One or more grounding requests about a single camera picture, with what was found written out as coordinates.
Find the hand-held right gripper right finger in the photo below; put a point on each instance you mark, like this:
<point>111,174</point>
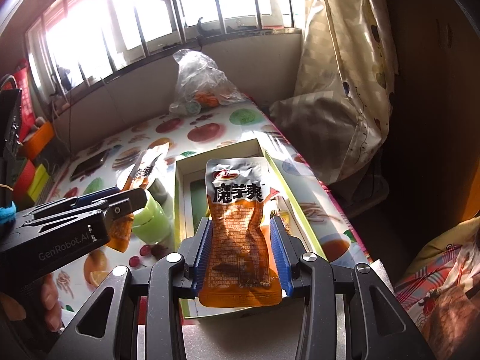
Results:
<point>280,255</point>

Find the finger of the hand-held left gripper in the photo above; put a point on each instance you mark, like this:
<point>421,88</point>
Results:
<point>95,196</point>
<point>127,202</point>

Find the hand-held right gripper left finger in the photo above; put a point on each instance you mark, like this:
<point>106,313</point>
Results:
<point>200,255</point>

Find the orange snack pouch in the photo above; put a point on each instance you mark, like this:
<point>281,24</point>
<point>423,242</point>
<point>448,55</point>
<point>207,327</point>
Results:
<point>240,232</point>
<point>144,172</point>

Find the green cardboard box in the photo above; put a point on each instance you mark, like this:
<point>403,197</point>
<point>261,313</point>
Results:
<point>182,210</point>

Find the person's left hand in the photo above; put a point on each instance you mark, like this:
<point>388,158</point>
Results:
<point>51,303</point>

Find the black phone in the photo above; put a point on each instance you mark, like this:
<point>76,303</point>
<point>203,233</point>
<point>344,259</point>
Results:
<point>90,165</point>

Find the green plastic jar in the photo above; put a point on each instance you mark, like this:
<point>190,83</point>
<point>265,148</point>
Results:
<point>153,221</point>

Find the yellow-green box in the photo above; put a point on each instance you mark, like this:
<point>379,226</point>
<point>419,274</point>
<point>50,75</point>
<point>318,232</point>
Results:
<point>39,182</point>

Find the orange box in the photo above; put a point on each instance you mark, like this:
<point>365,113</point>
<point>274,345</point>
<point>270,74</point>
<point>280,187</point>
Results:
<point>39,140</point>

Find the white foam sheet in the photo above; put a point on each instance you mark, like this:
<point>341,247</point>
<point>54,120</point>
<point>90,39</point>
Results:
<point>243,337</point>

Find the fruit print tablecloth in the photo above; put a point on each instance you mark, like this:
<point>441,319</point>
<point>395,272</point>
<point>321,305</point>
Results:
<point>210,131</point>

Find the red paper bag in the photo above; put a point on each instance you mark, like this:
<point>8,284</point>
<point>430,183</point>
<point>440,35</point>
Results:
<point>24,97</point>

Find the grey striped pillow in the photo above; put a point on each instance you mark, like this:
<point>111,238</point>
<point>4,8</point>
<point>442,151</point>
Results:
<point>318,131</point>

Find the clear plastic bag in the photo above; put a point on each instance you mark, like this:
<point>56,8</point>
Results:
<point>202,78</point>

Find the printed blanket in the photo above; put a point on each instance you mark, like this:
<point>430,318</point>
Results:
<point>442,292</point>

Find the black hook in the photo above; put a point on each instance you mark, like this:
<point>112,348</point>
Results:
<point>201,30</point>

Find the metal window grille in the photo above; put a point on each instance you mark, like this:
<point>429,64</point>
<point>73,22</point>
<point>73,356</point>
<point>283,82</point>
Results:
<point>157,7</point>

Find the cream patterned curtain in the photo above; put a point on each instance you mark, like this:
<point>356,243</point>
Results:
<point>348,63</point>

